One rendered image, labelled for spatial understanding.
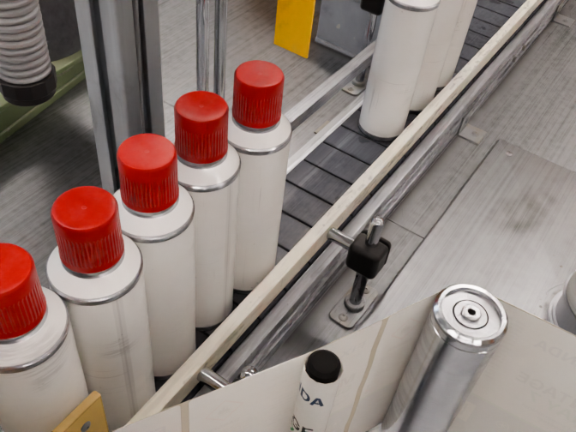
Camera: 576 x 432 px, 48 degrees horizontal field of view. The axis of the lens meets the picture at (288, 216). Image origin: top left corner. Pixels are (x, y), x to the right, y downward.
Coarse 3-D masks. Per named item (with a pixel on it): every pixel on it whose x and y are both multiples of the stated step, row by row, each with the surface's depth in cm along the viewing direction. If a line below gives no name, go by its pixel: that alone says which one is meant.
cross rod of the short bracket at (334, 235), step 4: (332, 228) 57; (328, 232) 57; (332, 232) 57; (336, 232) 57; (340, 232) 57; (328, 236) 57; (332, 236) 57; (336, 236) 57; (340, 236) 57; (344, 236) 57; (348, 236) 57; (332, 240) 57; (336, 240) 57; (340, 240) 57; (344, 240) 57; (348, 240) 57; (352, 240) 56; (340, 244) 57; (344, 244) 57; (348, 244) 56; (344, 248) 57; (348, 248) 57
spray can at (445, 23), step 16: (448, 0) 65; (448, 16) 67; (432, 32) 68; (448, 32) 68; (432, 48) 69; (448, 48) 71; (432, 64) 71; (432, 80) 72; (416, 96) 74; (432, 96) 75; (416, 112) 75
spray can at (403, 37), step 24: (408, 0) 60; (432, 0) 60; (384, 24) 63; (408, 24) 61; (432, 24) 62; (384, 48) 64; (408, 48) 63; (384, 72) 66; (408, 72) 65; (384, 96) 67; (408, 96) 68; (360, 120) 72; (384, 120) 69
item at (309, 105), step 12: (372, 48) 69; (360, 60) 67; (336, 72) 65; (348, 72) 66; (360, 72) 68; (324, 84) 64; (336, 84) 64; (312, 96) 62; (324, 96) 63; (300, 108) 61; (312, 108) 62; (300, 120) 60
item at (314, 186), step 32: (480, 0) 97; (512, 0) 98; (544, 0) 99; (480, 32) 91; (352, 128) 73; (320, 160) 68; (352, 160) 69; (288, 192) 64; (320, 192) 65; (288, 224) 61; (288, 288) 56; (256, 320) 53; (160, 384) 49
